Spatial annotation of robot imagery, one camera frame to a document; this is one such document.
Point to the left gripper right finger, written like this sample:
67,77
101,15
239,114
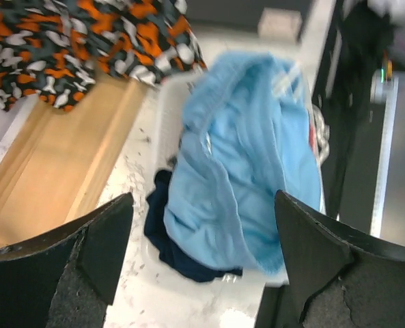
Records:
338,276

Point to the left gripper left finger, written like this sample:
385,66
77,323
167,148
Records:
68,276

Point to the light blue shorts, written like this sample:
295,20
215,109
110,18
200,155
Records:
245,137

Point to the orange camouflage shorts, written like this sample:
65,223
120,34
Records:
53,49

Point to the wooden clothes rack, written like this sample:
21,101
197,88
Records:
59,163

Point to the white laundry basket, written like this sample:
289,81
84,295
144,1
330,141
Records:
164,141

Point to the blue cable duct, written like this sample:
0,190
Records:
384,92

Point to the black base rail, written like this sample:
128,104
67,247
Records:
356,48

